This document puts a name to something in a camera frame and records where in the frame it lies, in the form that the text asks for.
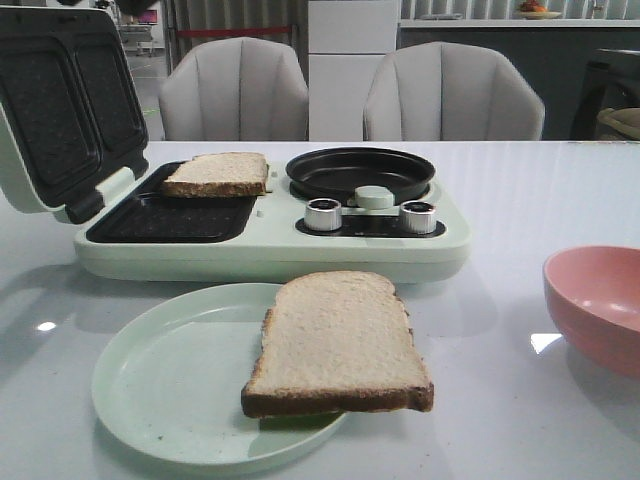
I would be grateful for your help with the bread slice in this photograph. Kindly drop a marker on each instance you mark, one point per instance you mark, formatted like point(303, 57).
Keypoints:
point(219, 175)
point(337, 341)

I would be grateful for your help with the pink bowl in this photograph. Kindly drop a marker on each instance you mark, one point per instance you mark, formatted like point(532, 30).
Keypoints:
point(592, 295)

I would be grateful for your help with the mint green sandwich maker lid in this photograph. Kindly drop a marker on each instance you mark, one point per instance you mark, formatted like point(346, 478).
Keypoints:
point(71, 123)

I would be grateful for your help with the mint green breakfast maker base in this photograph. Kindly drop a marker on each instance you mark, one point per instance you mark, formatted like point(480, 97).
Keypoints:
point(146, 235)

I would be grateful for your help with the left silver control knob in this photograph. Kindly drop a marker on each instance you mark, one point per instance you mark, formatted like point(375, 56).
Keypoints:
point(323, 215)

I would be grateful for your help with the silver control knob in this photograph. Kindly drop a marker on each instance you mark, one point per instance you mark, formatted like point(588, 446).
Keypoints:
point(417, 217)
point(323, 215)

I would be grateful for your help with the black round frying pan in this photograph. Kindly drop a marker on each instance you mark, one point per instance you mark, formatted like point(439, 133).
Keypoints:
point(337, 172)

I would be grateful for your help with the right silver control knob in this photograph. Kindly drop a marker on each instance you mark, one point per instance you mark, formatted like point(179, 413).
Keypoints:
point(417, 217)

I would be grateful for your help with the left beige upholstered chair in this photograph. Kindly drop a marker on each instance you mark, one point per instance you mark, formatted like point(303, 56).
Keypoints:
point(237, 89)

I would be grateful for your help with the beige upholstered chair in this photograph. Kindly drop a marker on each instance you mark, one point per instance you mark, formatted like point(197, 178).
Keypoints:
point(443, 91)
point(237, 89)

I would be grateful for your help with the right beige upholstered chair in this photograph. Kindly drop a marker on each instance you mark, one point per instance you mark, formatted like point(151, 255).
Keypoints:
point(443, 91)

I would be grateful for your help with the mint green round plate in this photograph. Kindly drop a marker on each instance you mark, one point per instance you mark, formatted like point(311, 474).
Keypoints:
point(169, 385)

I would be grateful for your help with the white cabinet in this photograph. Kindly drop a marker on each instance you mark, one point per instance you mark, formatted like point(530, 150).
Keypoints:
point(346, 42)

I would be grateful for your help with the fruit bowl on counter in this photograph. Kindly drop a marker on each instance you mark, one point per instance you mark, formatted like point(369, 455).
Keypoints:
point(534, 10)

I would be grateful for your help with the dark washing machine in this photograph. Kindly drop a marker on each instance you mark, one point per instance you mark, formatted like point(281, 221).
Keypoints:
point(608, 107)

